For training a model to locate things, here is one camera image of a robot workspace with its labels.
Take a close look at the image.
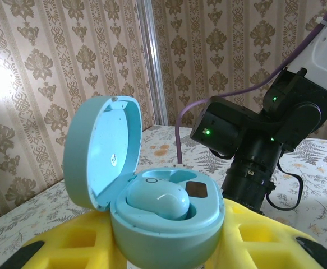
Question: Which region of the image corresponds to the floral patterned table cover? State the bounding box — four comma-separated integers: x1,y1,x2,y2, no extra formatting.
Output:
0,124,327,269

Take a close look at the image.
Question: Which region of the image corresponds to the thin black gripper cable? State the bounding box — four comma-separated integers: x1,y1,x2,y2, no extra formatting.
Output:
264,165,305,211

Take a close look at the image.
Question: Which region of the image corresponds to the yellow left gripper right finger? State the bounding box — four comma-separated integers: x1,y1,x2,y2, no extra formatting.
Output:
205,197,327,269

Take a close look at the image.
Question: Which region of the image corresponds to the light blue wireless earbud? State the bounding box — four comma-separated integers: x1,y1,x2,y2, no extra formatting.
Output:
125,177,191,221

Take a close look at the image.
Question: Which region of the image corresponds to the light blue earbud charging case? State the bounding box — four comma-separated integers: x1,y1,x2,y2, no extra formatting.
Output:
63,95,226,269

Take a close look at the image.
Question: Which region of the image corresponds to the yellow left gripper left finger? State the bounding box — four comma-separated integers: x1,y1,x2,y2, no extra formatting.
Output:
0,210,131,269

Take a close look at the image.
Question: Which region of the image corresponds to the aluminium frame post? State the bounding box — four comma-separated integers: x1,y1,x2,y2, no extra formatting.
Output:
137,0,169,127

